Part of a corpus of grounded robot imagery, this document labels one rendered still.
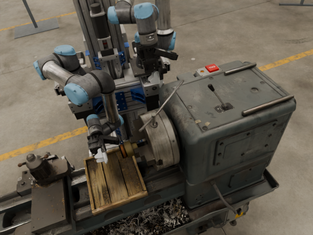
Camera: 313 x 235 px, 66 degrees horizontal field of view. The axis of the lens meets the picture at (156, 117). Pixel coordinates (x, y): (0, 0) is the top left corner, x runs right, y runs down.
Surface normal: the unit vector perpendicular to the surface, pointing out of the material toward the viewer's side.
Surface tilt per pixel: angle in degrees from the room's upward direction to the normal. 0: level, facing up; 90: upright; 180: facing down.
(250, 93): 0
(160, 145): 50
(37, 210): 0
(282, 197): 0
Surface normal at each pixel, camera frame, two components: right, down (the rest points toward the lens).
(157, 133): 0.09, -0.28
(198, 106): -0.09, -0.70
